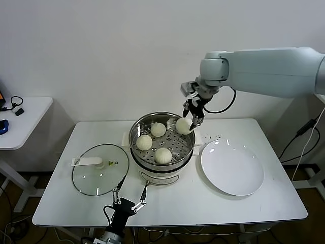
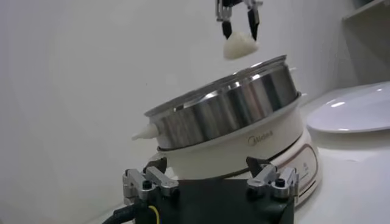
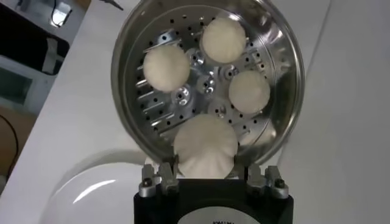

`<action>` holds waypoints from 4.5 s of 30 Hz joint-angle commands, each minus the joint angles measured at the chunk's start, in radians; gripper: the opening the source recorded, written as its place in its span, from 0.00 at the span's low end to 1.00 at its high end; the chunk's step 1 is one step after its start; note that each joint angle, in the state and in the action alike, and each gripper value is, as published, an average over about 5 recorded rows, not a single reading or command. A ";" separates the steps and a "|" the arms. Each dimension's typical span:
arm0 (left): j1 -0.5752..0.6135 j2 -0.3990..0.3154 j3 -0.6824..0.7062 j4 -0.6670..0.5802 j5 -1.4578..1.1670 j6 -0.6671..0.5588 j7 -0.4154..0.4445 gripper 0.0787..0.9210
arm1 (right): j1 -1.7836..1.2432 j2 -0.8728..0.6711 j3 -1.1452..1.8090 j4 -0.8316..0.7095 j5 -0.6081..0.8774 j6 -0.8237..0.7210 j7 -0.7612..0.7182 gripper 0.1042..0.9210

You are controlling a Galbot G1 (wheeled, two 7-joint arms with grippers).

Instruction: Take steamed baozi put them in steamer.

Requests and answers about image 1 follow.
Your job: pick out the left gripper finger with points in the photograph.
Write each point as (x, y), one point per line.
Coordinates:
(143, 199)
(116, 193)

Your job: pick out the white round plate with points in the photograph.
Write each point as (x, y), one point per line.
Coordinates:
(231, 167)

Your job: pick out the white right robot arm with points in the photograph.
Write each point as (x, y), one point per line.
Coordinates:
(266, 71)

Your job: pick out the small black device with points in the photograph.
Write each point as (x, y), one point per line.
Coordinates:
(20, 112)

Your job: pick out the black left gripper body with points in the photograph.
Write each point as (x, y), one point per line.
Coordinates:
(124, 206)

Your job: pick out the white steamed baozi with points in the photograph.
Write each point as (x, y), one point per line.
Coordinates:
(162, 155)
(182, 126)
(144, 142)
(158, 130)

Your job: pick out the white electric cooker pot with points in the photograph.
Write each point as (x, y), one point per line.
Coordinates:
(157, 178)

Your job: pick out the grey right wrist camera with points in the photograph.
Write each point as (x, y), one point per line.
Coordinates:
(186, 88)

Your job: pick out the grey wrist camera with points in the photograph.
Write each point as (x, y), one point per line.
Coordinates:
(186, 88)
(96, 241)

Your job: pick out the dark crumbs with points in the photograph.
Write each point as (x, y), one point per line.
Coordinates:
(210, 137)

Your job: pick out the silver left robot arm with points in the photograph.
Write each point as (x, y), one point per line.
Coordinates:
(113, 237)

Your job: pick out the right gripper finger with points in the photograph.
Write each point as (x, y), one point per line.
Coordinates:
(198, 122)
(186, 108)

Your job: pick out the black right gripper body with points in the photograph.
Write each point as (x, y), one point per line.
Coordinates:
(198, 106)

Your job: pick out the blue object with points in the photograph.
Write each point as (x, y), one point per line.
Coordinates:
(3, 125)

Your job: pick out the perforated steel steamer basket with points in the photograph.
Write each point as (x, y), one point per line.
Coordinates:
(180, 150)

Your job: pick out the white side table with label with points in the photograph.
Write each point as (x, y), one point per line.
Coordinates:
(321, 99)

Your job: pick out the black and orange device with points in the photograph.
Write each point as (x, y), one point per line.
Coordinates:
(2, 97)

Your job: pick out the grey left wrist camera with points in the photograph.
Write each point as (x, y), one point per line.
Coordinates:
(96, 241)

